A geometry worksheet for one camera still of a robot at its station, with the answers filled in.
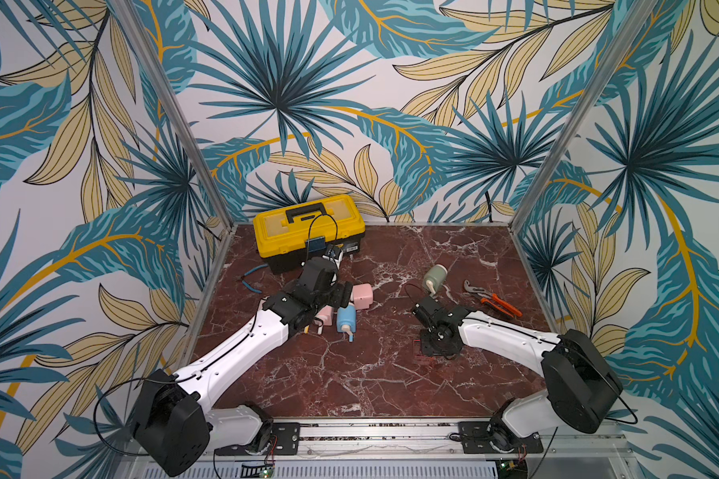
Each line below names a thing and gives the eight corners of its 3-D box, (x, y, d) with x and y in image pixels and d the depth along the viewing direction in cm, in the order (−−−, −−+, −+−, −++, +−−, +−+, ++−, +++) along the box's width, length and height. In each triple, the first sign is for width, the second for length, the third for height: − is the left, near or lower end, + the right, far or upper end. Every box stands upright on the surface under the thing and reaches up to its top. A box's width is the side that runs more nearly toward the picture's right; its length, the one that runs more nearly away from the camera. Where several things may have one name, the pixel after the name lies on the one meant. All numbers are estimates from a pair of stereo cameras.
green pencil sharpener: (430, 298, 102) (435, 285, 95) (417, 287, 104) (421, 273, 98) (445, 285, 105) (451, 271, 99) (433, 274, 108) (438, 260, 101)
